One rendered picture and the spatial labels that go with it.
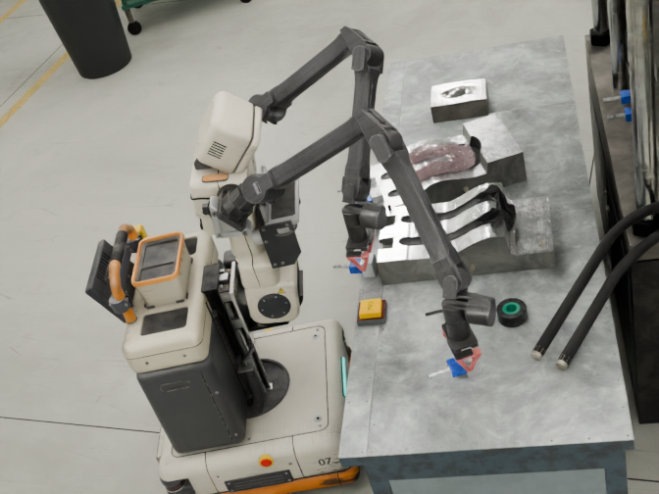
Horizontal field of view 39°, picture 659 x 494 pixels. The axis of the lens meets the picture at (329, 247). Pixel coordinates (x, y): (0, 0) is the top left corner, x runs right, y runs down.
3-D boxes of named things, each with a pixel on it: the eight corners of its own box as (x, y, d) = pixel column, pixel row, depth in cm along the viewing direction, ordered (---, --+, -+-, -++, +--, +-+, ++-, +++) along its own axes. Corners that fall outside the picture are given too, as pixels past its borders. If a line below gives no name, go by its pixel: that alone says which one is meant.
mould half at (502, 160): (378, 225, 299) (370, 198, 292) (361, 183, 320) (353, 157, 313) (527, 179, 299) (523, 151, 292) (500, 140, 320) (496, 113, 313)
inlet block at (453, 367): (433, 389, 240) (430, 374, 236) (428, 376, 244) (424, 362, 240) (481, 372, 240) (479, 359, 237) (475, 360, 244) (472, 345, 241)
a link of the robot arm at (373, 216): (360, 182, 273) (343, 182, 266) (393, 187, 267) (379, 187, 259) (355, 222, 274) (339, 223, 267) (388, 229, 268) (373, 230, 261)
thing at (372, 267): (333, 278, 284) (329, 265, 280) (336, 268, 287) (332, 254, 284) (375, 276, 280) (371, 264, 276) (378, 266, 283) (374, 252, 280)
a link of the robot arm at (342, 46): (369, 20, 269) (350, 14, 260) (389, 59, 266) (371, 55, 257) (263, 105, 291) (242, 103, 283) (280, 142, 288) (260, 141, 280)
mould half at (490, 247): (382, 285, 276) (373, 250, 268) (387, 230, 296) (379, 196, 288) (555, 267, 264) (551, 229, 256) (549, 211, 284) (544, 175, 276)
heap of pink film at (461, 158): (406, 195, 298) (401, 174, 293) (393, 167, 312) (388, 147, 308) (483, 171, 298) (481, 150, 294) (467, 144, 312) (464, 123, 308)
